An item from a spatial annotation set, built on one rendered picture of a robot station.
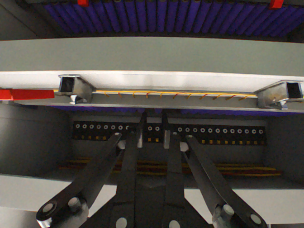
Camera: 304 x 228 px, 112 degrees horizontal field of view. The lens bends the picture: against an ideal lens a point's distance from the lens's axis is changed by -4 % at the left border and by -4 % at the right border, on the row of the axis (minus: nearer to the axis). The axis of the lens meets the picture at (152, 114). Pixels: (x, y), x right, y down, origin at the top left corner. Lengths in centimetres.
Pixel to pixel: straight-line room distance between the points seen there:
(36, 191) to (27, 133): 13
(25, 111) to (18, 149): 8
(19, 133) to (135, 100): 24
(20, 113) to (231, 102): 38
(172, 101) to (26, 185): 25
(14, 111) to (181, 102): 30
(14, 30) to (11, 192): 28
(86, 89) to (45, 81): 6
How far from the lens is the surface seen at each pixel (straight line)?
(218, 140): 35
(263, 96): 22
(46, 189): 24
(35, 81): 23
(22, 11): 38
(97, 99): 20
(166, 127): 16
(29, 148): 35
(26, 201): 27
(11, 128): 33
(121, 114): 30
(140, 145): 17
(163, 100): 17
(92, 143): 40
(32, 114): 34
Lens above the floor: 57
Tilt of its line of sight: 7 degrees up
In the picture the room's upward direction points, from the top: 179 degrees counter-clockwise
